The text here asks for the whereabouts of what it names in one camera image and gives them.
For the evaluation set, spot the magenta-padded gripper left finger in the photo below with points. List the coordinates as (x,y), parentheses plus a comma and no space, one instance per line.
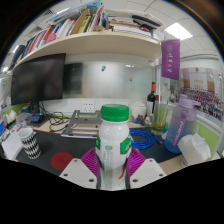
(90,163)

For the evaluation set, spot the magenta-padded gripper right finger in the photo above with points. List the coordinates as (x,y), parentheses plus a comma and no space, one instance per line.
(136,163)

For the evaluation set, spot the white bottle with green cap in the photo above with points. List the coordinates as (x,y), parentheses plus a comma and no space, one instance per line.
(113,140)

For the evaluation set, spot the purple translucent water jug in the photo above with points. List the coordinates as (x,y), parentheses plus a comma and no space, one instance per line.
(181,125)

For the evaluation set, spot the flat round red coaster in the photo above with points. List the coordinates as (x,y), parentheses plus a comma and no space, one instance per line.
(61,161)

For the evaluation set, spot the black desk mat red edge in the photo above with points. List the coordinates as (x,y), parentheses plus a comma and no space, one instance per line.
(66,143)

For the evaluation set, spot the grey metal laptop stand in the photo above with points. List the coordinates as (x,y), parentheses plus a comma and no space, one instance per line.
(80,126)

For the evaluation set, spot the green drinking glass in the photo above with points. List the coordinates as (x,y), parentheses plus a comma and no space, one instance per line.
(160,118)

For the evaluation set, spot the white tissue pack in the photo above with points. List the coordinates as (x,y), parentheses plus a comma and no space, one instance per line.
(195,151)

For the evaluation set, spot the black and white patterned mug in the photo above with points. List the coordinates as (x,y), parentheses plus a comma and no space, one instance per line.
(30,145)

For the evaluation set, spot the dark wine bottle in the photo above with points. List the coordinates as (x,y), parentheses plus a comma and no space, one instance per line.
(151,98)

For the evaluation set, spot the small blue device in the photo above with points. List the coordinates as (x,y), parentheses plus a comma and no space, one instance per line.
(37,117)

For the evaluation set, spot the clear plastic box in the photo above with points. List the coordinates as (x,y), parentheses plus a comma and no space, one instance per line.
(24,118)

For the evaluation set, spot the white handwritten paper sheet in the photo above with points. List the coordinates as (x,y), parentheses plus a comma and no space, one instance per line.
(11,146)

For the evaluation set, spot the group photo poster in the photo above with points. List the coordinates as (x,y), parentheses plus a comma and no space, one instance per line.
(203,96)

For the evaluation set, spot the black computer monitor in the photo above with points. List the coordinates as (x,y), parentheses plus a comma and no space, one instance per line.
(38,80)

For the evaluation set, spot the purple pennant flag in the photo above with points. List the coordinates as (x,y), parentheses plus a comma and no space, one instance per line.
(171,60)

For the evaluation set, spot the wooden shelf with books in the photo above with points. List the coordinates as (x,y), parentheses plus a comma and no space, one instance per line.
(93,41)

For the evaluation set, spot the rectangular ceiling light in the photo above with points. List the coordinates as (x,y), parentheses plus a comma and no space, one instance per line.
(178,31)

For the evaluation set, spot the white wall outlet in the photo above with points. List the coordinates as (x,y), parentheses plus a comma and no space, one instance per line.
(88,107)

